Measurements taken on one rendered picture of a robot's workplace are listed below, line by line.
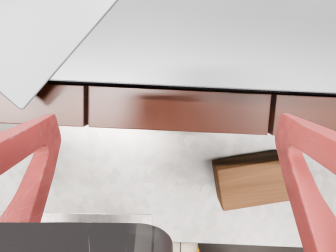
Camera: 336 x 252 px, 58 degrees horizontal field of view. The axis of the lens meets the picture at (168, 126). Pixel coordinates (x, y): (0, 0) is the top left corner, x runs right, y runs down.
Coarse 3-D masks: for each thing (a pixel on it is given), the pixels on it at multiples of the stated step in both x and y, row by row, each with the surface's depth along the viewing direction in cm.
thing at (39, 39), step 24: (48, 0) 25; (72, 0) 25; (96, 0) 25; (0, 24) 26; (24, 24) 26; (48, 24) 26; (72, 24) 26; (96, 24) 26; (0, 48) 26; (24, 48) 26; (48, 48) 26; (72, 48) 26; (0, 72) 26; (24, 72) 26; (48, 72) 26
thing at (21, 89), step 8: (0, 80) 26; (8, 80) 26; (16, 80) 26; (24, 80) 26; (32, 80) 26; (40, 80) 26; (0, 88) 26; (8, 88) 26; (16, 88) 26; (24, 88) 26; (32, 88) 26; (40, 88) 26; (8, 96) 26; (16, 96) 26; (24, 96) 26; (32, 96) 26; (16, 104) 27; (24, 104) 27
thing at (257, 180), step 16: (224, 160) 44; (240, 160) 42; (256, 160) 41; (272, 160) 40; (224, 176) 40; (240, 176) 40; (256, 176) 40; (272, 176) 40; (224, 192) 41; (240, 192) 41; (256, 192) 41; (272, 192) 41; (224, 208) 41
